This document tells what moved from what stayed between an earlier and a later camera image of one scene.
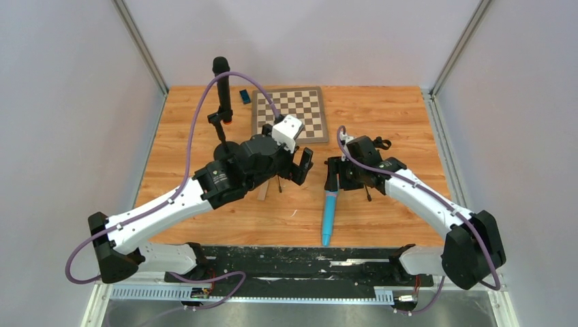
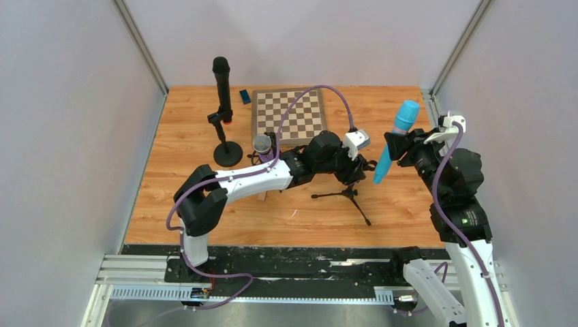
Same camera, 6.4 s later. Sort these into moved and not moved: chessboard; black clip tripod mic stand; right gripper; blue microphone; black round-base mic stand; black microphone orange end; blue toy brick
Moved: black clip tripod mic stand; blue microphone; right gripper
Not moved: black round-base mic stand; chessboard; black microphone orange end; blue toy brick
